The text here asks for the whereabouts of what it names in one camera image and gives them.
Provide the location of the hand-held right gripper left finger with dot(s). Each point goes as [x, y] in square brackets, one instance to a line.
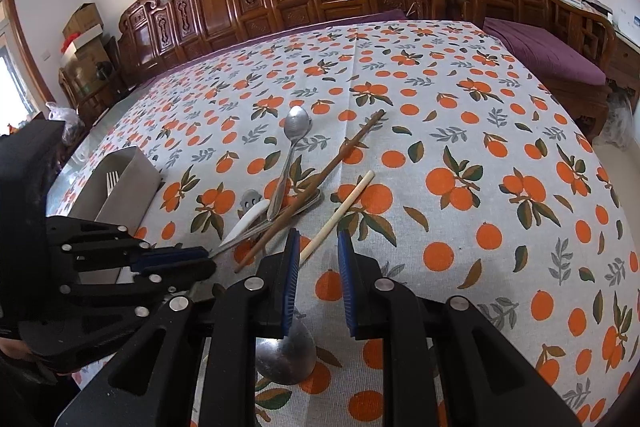
[290, 287]

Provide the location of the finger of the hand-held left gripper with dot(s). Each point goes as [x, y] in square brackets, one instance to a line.
[190, 271]
[170, 254]

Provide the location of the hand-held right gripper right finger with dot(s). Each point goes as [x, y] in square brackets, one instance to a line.
[346, 287]

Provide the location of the brown wooden chopstick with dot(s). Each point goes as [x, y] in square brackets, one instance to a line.
[250, 257]
[365, 129]

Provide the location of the large round metal spoon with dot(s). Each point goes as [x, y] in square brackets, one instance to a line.
[287, 357]

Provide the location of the pale bamboo chopstick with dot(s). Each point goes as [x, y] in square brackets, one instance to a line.
[337, 217]

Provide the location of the white fork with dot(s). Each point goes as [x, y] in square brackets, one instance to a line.
[112, 187]

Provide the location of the rectangular metal tray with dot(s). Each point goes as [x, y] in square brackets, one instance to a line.
[135, 172]

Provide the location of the small oval metal spoon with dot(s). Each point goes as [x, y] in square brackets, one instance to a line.
[298, 123]

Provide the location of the white plastic bag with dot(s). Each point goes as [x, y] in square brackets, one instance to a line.
[60, 112]

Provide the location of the orange fruit print tablecloth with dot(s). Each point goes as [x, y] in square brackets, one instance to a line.
[450, 232]

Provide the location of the wood framed window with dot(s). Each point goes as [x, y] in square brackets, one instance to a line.
[15, 82]

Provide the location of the wooden corner chair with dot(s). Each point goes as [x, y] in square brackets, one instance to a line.
[95, 92]

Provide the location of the white box with red content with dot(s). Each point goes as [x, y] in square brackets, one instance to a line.
[82, 44]

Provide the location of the small brown cardboard box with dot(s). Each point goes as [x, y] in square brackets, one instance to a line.
[82, 21]

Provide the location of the short purple seat cushion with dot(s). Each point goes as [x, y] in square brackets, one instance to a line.
[545, 52]

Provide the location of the clear plastic bag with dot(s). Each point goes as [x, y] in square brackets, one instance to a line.
[622, 117]

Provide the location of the wooden side table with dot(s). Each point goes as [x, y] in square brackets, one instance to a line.
[625, 57]

